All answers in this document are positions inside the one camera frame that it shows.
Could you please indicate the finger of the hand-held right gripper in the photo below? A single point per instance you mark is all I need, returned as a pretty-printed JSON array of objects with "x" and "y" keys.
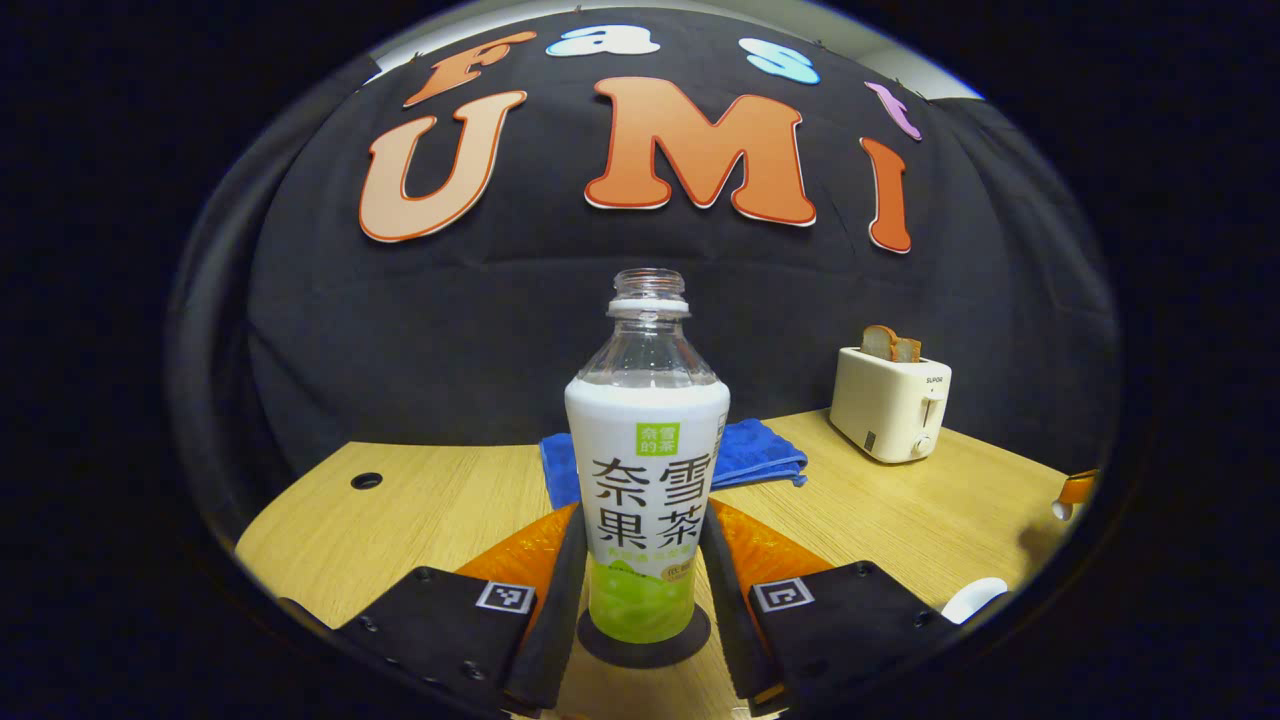
[{"x": 1080, "y": 487}]

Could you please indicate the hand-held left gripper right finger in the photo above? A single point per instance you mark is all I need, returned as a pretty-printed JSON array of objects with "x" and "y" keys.
[{"x": 725, "y": 620}]

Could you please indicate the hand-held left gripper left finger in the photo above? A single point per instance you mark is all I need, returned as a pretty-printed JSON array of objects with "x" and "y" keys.
[{"x": 555, "y": 620}]

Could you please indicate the dark round coaster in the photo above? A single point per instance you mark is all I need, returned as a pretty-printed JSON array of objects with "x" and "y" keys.
[{"x": 640, "y": 655}]

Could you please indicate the white teacup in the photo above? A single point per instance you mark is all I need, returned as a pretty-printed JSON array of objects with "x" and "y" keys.
[{"x": 975, "y": 598}]

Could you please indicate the clear water bottle white label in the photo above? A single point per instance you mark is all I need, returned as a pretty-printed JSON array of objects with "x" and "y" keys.
[{"x": 647, "y": 480}]

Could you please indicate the blue folded towel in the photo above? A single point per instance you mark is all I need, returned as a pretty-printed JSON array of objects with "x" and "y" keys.
[{"x": 760, "y": 455}]

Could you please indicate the cream white toaster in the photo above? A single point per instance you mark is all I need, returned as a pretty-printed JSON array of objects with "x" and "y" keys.
[{"x": 885, "y": 410}]

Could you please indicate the short toast slice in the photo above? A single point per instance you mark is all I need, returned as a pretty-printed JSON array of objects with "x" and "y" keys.
[{"x": 909, "y": 351}]

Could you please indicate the tall toast slice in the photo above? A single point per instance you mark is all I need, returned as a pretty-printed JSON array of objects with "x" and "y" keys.
[{"x": 880, "y": 343}]

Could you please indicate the black backdrop cloth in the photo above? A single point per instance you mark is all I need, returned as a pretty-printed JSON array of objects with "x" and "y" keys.
[{"x": 400, "y": 330}]

